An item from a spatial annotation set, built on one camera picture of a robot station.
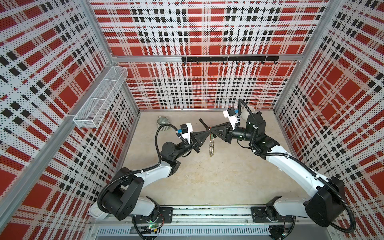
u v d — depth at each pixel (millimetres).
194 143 627
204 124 1119
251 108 1112
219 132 667
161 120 1112
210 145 679
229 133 605
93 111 911
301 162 464
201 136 654
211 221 733
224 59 884
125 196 423
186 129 602
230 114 603
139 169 486
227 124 628
